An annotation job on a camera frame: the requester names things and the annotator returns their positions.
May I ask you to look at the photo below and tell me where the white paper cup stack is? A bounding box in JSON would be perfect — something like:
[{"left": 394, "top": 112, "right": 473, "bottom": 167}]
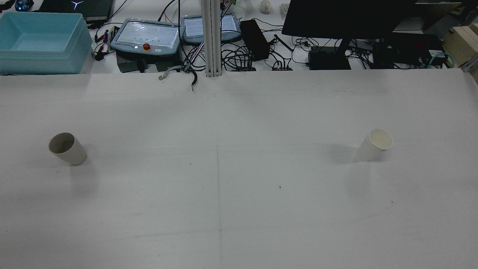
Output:
[{"left": 355, "top": 128, "right": 393, "bottom": 162}]

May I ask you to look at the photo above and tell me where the beige paper cup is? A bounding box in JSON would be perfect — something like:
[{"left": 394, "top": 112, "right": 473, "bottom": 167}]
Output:
[{"left": 49, "top": 132, "right": 87, "bottom": 166}]

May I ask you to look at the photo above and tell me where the black power adapter brick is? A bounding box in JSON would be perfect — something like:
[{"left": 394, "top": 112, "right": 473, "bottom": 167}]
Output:
[{"left": 240, "top": 19, "right": 270, "bottom": 61}]

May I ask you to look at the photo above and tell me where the grey teach pendant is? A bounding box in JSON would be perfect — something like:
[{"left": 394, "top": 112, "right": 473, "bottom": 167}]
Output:
[{"left": 180, "top": 12, "right": 242, "bottom": 44}]

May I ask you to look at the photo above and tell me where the black docking box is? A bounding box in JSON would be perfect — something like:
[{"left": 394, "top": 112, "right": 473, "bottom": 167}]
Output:
[{"left": 308, "top": 47, "right": 351, "bottom": 70}]

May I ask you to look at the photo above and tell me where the dark grey controller box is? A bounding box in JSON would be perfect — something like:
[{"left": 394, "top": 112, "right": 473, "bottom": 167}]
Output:
[{"left": 117, "top": 50, "right": 183, "bottom": 72}]

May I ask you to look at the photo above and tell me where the teach pendant with red button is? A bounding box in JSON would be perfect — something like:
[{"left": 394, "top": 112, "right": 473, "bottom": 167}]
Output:
[{"left": 110, "top": 18, "right": 185, "bottom": 56}]

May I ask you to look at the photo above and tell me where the black computer monitor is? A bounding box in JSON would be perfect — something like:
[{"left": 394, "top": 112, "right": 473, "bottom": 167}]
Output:
[{"left": 282, "top": 0, "right": 420, "bottom": 69}]

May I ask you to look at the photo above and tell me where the black electronics box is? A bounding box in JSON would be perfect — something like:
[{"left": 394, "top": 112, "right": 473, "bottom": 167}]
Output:
[{"left": 373, "top": 32, "right": 445, "bottom": 68}]

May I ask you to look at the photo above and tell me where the black laptop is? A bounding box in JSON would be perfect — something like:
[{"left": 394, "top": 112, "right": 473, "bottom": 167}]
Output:
[{"left": 37, "top": 0, "right": 116, "bottom": 21}]

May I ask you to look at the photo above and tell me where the light blue plastic bin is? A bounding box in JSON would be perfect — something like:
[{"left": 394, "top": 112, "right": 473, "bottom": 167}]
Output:
[{"left": 0, "top": 12, "right": 93, "bottom": 74}]

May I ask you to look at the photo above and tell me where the light wooden box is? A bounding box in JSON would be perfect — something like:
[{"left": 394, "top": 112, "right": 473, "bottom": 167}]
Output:
[{"left": 443, "top": 24, "right": 478, "bottom": 68}]

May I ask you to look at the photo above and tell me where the black cable tangle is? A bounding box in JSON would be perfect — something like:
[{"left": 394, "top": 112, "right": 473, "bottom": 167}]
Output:
[{"left": 222, "top": 39, "right": 262, "bottom": 71}]

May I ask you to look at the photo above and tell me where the aluminium profile post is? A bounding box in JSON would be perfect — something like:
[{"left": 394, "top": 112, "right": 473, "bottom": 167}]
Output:
[{"left": 201, "top": 0, "right": 223, "bottom": 78}]

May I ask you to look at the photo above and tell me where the teal cable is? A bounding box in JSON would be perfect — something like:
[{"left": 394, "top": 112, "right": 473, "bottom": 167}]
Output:
[{"left": 428, "top": 52, "right": 454, "bottom": 69}]

